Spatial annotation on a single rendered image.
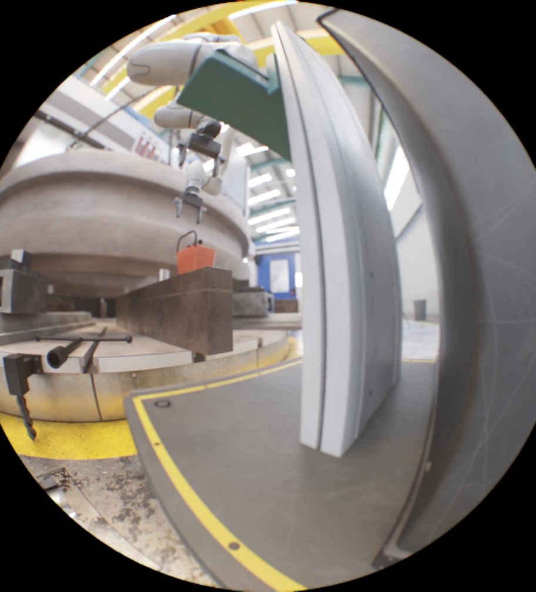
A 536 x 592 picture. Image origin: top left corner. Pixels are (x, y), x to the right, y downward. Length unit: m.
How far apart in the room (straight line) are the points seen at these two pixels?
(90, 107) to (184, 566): 8.27
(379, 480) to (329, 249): 0.24
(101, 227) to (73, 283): 4.35
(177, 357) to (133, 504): 0.68
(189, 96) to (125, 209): 1.35
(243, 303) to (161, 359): 1.24
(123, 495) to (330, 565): 0.58
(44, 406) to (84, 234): 1.06
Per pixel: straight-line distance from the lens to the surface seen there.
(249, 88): 0.55
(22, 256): 1.57
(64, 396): 1.05
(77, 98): 8.07
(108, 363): 0.94
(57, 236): 1.65
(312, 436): 0.27
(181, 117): 0.94
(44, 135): 5.33
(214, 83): 0.55
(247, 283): 2.14
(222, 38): 1.33
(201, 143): 0.82
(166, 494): 0.23
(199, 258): 1.00
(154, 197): 1.91
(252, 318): 2.08
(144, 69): 0.73
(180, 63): 0.69
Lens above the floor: 0.49
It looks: 4 degrees up
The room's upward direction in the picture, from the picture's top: 1 degrees counter-clockwise
